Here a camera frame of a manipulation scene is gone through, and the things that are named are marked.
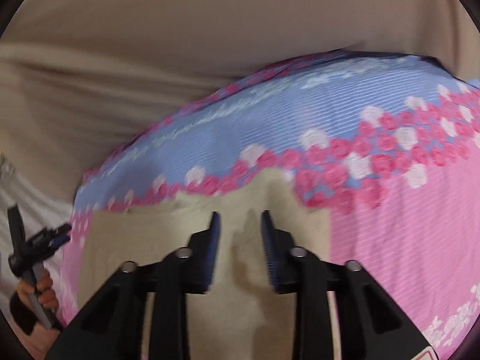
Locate beige curtain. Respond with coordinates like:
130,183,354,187
1,0,479,201

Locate pink blue floral bedsheet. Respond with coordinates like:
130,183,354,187
60,53,479,359

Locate cream knit sweater black hearts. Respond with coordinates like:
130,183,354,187
77,170,330,359

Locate operator's left hand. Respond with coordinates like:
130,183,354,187
16,268,59,313

